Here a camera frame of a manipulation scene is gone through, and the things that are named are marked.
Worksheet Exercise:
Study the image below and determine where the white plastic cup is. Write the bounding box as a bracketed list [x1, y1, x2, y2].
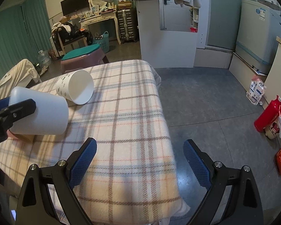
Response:
[9, 86, 69, 135]

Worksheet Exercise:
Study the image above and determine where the white green-leaf paper cup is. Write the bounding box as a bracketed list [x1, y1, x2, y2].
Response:
[56, 70, 94, 105]

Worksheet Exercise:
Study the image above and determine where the water jug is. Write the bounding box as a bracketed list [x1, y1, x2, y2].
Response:
[37, 50, 52, 67]

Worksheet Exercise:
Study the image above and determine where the teal curtain left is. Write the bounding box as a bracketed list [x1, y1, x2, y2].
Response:
[0, 0, 52, 78]

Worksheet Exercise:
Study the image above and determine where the plaid table cloth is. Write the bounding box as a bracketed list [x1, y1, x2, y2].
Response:
[0, 60, 190, 224]

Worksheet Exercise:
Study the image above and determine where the wooden chair with clothes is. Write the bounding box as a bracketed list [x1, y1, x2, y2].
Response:
[51, 22, 93, 55]

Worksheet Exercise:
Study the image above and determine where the purple stool teal top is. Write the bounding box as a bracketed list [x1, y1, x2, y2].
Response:
[60, 44, 109, 74]

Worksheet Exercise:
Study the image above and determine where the teal laundry basket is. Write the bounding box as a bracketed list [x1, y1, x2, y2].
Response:
[93, 31, 110, 53]

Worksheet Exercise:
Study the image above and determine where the cream side cabinet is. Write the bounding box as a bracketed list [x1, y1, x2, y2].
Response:
[264, 37, 281, 103]

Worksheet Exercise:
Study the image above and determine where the black television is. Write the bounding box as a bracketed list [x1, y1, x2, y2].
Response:
[61, 0, 90, 16]

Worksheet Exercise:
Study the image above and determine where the white vanity desk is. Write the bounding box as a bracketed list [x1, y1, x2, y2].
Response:
[81, 10, 122, 45]

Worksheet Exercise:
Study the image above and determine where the white wardrobe cabinet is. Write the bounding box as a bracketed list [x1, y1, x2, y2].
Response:
[136, 0, 210, 68]

